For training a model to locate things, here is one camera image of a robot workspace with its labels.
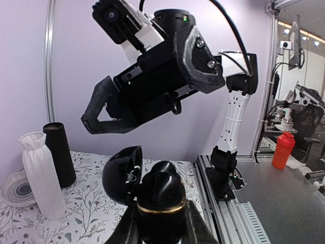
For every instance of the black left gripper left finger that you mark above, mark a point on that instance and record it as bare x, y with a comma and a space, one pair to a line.
126, 231

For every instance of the black tapered vase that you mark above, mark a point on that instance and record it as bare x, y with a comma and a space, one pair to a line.
57, 142

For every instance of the red bottle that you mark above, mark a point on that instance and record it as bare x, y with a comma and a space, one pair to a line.
284, 147

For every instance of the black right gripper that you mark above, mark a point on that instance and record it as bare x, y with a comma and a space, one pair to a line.
150, 88

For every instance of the aluminium front rail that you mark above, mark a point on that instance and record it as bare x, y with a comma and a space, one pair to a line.
229, 221

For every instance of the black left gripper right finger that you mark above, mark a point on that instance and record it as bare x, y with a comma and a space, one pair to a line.
196, 230

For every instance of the right aluminium corner post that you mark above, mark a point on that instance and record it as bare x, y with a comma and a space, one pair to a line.
48, 49

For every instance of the striped ceramic plate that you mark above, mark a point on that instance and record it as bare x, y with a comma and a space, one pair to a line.
16, 191

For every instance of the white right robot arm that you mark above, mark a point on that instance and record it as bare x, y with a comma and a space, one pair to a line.
206, 73

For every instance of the white ribbed vase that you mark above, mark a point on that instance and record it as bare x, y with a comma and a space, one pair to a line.
41, 174

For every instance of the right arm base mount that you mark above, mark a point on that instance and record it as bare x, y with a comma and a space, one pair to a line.
223, 185

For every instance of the black office chair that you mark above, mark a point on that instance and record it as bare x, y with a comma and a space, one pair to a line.
305, 123

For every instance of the background robot equipment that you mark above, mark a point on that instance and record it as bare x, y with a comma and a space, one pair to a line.
311, 75

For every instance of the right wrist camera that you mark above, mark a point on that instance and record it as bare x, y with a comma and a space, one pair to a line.
135, 31

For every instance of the black earbud case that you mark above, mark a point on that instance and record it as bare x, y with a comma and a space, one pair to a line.
121, 179

